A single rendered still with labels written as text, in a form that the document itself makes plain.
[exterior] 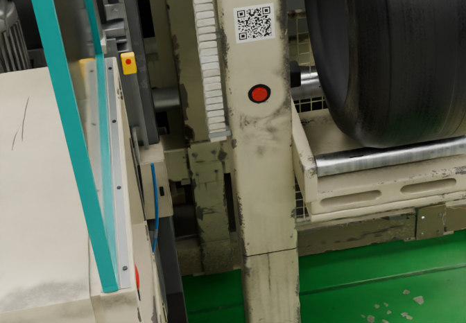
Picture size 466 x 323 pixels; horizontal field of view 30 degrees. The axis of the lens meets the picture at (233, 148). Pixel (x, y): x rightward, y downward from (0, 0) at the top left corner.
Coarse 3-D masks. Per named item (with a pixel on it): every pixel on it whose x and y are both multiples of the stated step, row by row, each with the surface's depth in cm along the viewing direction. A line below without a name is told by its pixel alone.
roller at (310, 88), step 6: (312, 78) 200; (306, 84) 199; (312, 84) 199; (318, 84) 199; (294, 90) 198; (300, 90) 198; (306, 90) 198; (312, 90) 199; (318, 90) 199; (294, 96) 199; (300, 96) 199; (306, 96) 199; (312, 96) 200; (318, 96) 200
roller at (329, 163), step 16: (416, 144) 178; (432, 144) 178; (448, 144) 178; (464, 144) 178; (320, 160) 176; (336, 160) 176; (352, 160) 177; (368, 160) 177; (384, 160) 177; (400, 160) 178; (416, 160) 179
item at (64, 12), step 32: (32, 0) 80; (64, 0) 100; (64, 32) 94; (96, 32) 143; (64, 64) 85; (96, 64) 136; (64, 96) 87; (96, 96) 126; (64, 128) 89; (96, 128) 117; (96, 160) 109; (96, 192) 96; (96, 224) 97; (96, 256) 100
